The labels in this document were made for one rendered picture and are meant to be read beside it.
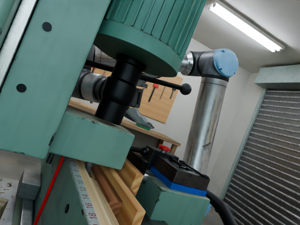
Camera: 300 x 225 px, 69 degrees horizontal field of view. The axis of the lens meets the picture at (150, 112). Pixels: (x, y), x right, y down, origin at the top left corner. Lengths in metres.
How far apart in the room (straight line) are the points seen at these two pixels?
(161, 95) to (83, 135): 3.61
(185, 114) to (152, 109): 0.69
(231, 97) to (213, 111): 3.85
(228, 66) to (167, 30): 0.62
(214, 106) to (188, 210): 0.55
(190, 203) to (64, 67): 0.35
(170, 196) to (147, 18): 0.32
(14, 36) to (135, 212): 0.26
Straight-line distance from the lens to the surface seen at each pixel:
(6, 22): 0.30
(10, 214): 0.53
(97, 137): 0.38
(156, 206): 0.44
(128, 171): 0.42
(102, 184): 0.38
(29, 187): 0.55
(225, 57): 0.95
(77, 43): 0.33
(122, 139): 0.39
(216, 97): 0.94
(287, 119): 4.03
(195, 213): 0.51
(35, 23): 0.33
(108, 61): 0.90
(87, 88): 0.68
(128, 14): 0.36
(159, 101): 3.96
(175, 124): 4.17
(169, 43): 0.36
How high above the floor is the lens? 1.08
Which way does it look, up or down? 1 degrees up
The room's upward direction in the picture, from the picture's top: 22 degrees clockwise
